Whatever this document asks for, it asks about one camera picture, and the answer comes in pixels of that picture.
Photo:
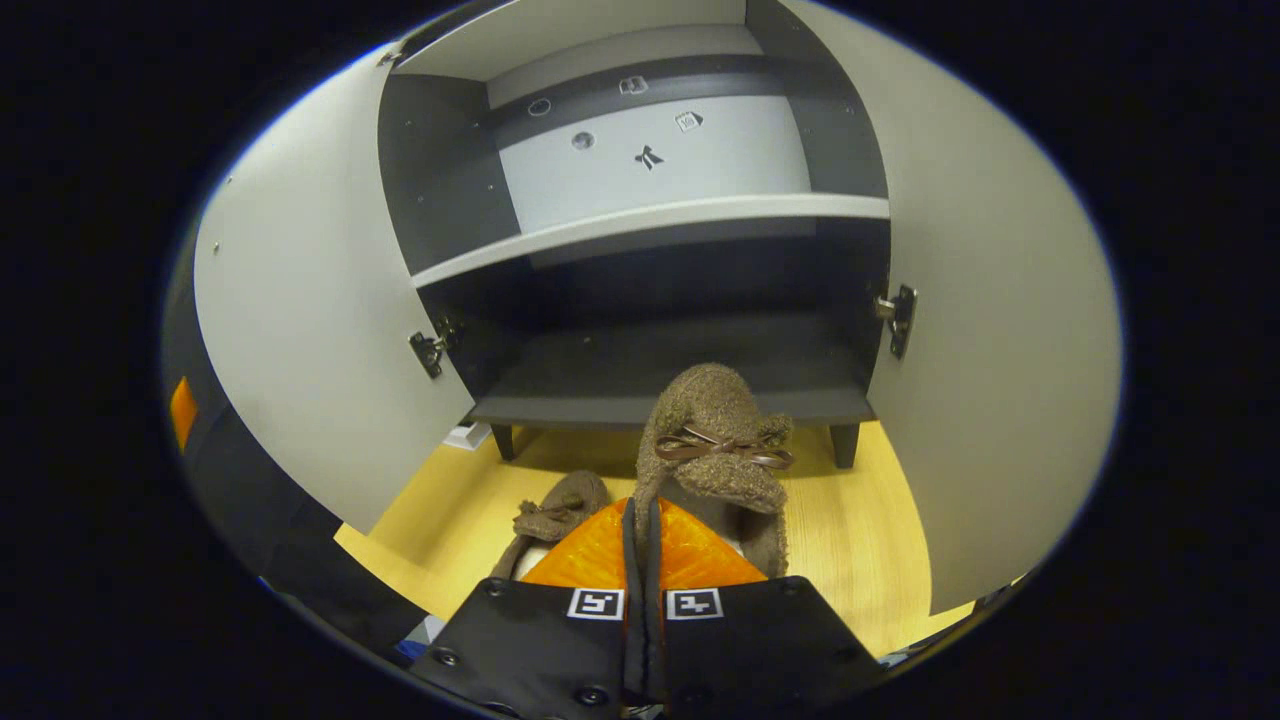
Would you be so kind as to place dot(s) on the grey white shoe cabinet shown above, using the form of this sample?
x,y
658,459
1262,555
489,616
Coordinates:
x,y
650,160

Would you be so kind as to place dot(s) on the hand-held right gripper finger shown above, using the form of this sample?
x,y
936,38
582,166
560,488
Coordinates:
x,y
632,560
653,620

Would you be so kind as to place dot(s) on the white cabinet door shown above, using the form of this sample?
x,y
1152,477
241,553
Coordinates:
x,y
1000,350
320,300

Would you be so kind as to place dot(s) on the brown fuzzy shoe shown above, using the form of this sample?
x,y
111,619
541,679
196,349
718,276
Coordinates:
x,y
565,500
715,400

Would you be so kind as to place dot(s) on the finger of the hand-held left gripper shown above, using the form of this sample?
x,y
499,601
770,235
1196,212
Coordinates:
x,y
183,412

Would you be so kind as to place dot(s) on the metal door hinge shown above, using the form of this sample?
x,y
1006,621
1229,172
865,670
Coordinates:
x,y
430,350
900,320

